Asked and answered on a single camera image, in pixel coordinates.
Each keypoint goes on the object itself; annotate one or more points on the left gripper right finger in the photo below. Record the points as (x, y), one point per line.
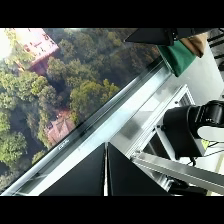
(126, 176)

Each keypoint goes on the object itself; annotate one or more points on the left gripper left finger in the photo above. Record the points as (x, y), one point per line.
(86, 176)

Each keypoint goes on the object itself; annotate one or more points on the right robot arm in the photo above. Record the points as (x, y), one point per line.
(181, 130)

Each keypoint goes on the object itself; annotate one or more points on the green garment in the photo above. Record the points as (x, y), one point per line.
(178, 58)

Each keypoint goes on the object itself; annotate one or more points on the black garment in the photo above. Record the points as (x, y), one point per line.
(153, 35)

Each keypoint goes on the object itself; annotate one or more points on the tan garment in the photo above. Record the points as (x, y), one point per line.
(196, 43)

